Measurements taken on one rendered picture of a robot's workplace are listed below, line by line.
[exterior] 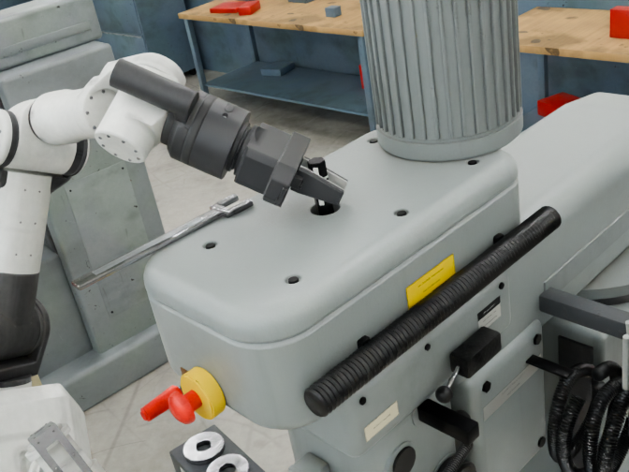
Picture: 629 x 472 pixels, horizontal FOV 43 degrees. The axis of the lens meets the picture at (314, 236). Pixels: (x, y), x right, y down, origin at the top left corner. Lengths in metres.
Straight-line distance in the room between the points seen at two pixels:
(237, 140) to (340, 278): 0.21
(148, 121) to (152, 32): 7.38
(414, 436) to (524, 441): 0.27
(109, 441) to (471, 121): 2.97
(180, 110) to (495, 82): 0.39
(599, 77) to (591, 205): 4.44
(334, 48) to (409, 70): 6.16
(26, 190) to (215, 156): 0.35
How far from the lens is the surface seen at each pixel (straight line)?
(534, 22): 5.37
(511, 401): 1.25
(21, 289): 1.21
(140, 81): 0.93
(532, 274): 1.20
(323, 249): 0.89
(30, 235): 1.21
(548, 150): 1.39
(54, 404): 1.23
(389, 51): 1.03
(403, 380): 1.00
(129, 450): 3.70
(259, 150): 0.93
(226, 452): 1.81
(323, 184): 0.95
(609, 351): 1.38
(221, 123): 0.93
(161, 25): 8.38
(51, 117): 1.10
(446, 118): 1.04
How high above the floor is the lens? 2.33
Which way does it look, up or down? 28 degrees down
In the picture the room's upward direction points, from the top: 11 degrees counter-clockwise
